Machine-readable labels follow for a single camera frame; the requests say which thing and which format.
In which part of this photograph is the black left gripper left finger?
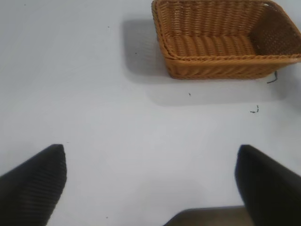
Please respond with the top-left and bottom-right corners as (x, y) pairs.
(0, 144), (67, 226)

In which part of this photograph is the brown woven wicker basket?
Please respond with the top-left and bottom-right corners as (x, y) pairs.
(151, 0), (301, 80)

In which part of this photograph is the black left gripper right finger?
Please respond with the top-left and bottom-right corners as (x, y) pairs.
(234, 144), (301, 226)

